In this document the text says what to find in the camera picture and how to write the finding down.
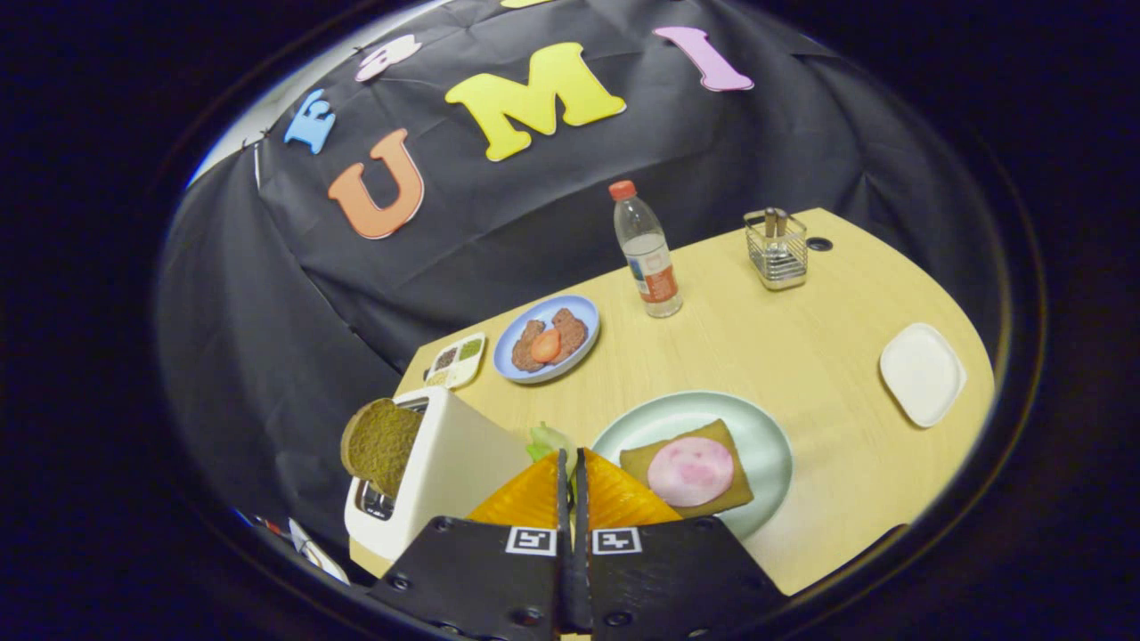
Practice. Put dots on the small white square plate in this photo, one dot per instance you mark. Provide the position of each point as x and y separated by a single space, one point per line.
922 374

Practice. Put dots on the red tomato slice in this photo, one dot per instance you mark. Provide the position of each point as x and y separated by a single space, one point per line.
545 345

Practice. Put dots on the pale green round plate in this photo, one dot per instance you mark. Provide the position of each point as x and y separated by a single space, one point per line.
757 436

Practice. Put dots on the green lettuce leaf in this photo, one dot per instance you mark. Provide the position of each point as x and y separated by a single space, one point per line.
548 441

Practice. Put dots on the pink ham slice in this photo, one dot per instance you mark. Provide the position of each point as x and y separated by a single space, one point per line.
690 472

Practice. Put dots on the brown bread slice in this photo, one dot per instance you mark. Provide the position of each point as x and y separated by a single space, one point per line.
383 445

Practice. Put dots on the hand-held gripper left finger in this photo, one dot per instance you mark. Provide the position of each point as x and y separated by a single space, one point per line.
481 579

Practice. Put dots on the square toast slice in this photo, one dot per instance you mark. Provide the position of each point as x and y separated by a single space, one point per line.
639 465

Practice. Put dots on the white seasoning tray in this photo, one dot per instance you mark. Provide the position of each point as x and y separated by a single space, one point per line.
456 361

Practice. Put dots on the brown meat patty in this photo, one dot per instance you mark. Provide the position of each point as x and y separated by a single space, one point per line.
524 352
572 329

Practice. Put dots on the blue round plate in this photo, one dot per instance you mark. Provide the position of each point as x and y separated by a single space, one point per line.
583 313

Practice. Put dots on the clear plastic bottle red cap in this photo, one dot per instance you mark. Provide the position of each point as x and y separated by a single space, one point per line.
655 267

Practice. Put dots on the white toaster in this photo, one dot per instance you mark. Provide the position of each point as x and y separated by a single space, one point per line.
454 463

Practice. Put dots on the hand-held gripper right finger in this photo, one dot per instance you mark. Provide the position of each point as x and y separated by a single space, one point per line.
668 579

